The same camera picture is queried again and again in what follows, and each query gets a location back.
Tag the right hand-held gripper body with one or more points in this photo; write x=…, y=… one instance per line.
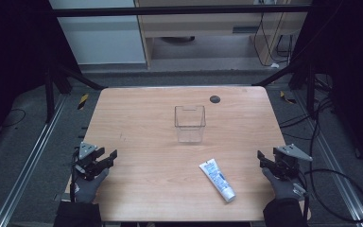
x=288, y=157

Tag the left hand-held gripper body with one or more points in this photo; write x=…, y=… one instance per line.
x=86, y=150

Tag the white toothpaste tube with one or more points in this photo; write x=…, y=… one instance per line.
x=217, y=179

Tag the clear plastic box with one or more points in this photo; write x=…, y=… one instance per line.
x=190, y=124

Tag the person's right hand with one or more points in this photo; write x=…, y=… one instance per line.
x=282, y=188

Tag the person's left hand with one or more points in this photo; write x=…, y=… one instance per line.
x=88, y=187

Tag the yellow black floor tape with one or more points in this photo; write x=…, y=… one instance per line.
x=82, y=101
x=286, y=97

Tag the black metal stand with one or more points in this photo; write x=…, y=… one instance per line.
x=310, y=91
x=48, y=94

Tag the dark round table grommet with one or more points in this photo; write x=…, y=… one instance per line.
x=214, y=99

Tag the white cabinet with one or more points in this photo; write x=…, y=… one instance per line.
x=100, y=38

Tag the dark curtain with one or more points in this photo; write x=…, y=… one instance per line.
x=9, y=63
x=353, y=63

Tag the light wooden desk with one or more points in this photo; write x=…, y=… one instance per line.
x=201, y=23

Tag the aluminium floor rail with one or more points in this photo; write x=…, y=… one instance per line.
x=334, y=164
x=31, y=157

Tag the black frame crossbar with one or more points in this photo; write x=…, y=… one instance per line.
x=176, y=10

